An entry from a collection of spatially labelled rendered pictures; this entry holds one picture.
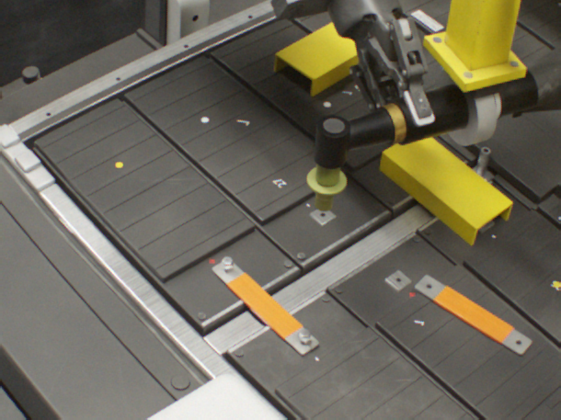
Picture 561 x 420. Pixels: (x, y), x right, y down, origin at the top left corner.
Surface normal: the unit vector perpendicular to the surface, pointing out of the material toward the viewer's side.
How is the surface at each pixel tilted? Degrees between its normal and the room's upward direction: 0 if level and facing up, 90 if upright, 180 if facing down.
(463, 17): 90
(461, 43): 90
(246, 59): 0
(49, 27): 90
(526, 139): 0
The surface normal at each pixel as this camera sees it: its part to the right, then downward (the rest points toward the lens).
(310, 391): 0.07, -0.70
